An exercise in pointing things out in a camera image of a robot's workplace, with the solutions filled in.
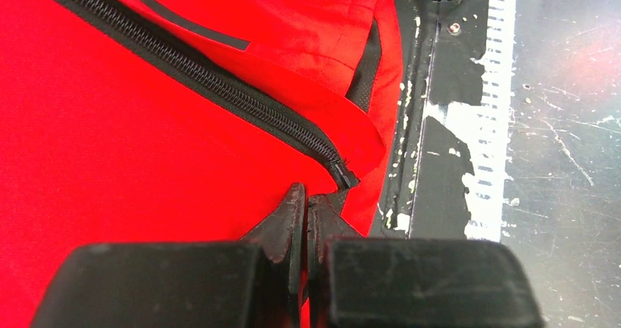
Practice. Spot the red zip jacket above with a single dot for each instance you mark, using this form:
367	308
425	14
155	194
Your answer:
149	121

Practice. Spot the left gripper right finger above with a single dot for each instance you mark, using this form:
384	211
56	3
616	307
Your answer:
355	281

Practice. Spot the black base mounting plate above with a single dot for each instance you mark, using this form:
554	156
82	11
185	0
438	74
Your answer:
443	43

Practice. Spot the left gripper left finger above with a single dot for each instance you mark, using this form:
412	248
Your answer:
252	282

